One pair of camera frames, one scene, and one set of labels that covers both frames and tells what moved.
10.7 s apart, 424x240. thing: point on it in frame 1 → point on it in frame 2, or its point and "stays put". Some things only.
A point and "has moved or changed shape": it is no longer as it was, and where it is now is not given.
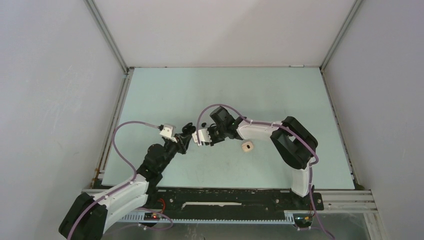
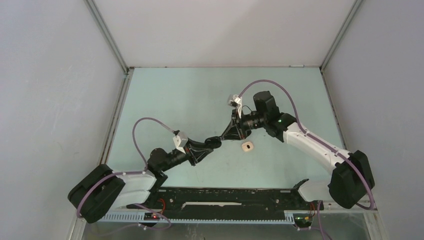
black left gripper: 182,142 → 195,151
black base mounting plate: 193,200 stays put
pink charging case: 247,146 stays put
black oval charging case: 188,128 has moved or changed shape
